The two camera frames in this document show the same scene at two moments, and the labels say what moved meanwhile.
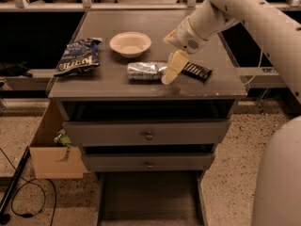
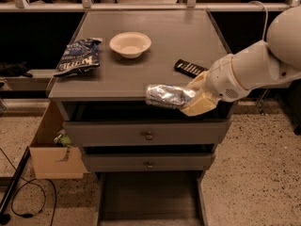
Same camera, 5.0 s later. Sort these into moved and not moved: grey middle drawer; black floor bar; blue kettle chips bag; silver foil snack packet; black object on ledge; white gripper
Moved: silver foil snack packet; white gripper
Not moved: grey middle drawer; black object on ledge; blue kettle chips bag; black floor bar
